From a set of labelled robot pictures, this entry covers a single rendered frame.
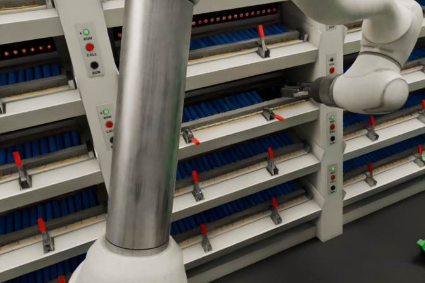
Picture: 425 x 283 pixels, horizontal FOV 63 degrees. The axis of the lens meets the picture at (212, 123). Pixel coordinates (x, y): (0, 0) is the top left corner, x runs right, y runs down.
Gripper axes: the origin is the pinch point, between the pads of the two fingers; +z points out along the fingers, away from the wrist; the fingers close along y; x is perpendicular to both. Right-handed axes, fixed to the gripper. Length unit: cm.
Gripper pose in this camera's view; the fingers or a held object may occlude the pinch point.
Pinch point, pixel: (286, 88)
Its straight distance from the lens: 114.9
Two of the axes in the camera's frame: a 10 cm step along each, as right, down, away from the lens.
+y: 9.0, -2.6, 3.4
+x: -2.0, -9.6, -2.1
